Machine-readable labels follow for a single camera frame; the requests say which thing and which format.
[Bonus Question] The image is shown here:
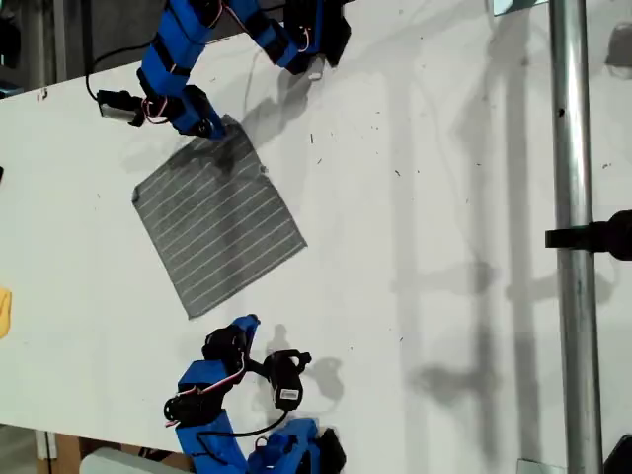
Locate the grey striped towel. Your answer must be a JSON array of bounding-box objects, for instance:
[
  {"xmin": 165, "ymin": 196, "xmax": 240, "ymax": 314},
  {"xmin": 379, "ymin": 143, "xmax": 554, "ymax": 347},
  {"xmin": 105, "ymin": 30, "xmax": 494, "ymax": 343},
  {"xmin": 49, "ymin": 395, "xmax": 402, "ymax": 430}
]
[{"xmin": 131, "ymin": 113, "xmax": 308, "ymax": 321}]

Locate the black clamp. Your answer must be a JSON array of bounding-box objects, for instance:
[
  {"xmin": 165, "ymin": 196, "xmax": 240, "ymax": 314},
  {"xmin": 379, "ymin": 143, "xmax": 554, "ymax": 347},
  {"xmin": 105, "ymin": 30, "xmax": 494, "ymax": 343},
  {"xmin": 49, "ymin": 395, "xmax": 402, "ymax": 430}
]
[{"xmin": 544, "ymin": 209, "xmax": 632, "ymax": 261}]

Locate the black object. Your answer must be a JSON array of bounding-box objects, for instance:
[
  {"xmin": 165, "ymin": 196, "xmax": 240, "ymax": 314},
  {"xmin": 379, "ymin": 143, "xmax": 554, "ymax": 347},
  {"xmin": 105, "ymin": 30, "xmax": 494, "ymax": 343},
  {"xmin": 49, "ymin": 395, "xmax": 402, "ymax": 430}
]
[{"xmin": 601, "ymin": 434, "xmax": 632, "ymax": 474}]

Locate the steel post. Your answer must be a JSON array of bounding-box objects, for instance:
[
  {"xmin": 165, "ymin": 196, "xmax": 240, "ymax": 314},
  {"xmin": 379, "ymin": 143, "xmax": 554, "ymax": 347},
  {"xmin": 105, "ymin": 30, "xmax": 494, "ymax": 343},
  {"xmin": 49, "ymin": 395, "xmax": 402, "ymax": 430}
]
[{"xmin": 547, "ymin": 0, "xmax": 606, "ymax": 474}]

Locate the yellow object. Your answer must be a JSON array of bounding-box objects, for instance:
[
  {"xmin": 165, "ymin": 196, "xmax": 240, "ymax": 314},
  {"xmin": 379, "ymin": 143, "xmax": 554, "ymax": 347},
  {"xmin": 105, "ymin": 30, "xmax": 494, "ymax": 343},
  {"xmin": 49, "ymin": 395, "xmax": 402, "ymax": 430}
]
[{"xmin": 0, "ymin": 288, "xmax": 13, "ymax": 340}]

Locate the black camera cable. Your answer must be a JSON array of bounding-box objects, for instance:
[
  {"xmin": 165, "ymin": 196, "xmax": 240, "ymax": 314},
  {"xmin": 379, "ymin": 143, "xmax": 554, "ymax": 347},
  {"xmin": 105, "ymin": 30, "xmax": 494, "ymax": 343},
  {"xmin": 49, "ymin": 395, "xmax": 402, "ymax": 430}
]
[
  {"xmin": 84, "ymin": 41, "xmax": 152, "ymax": 103},
  {"xmin": 196, "ymin": 408, "xmax": 290, "ymax": 441}
]

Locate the wooden table frame piece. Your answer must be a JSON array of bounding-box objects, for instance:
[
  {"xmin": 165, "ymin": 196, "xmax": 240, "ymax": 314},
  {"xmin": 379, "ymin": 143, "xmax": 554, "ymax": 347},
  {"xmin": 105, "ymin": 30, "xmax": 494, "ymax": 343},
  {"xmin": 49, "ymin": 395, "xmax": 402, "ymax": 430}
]
[{"xmin": 56, "ymin": 434, "xmax": 83, "ymax": 463}]

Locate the black camera box with label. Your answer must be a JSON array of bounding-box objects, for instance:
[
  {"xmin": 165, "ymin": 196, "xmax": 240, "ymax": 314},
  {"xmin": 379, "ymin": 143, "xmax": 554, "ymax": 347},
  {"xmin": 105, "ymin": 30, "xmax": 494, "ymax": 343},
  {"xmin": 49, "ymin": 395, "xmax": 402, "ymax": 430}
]
[{"xmin": 264, "ymin": 349, "xmax": 313, "ymax": 412}]

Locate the black and silver camera box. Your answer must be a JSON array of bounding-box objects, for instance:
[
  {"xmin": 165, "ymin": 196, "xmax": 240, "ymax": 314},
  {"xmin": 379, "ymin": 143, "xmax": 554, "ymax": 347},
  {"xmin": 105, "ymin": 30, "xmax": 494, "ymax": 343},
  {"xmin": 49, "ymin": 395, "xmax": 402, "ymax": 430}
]
[{"xmin": 97, "ymin": 89, "xmax": 144, "ymax": 127}]

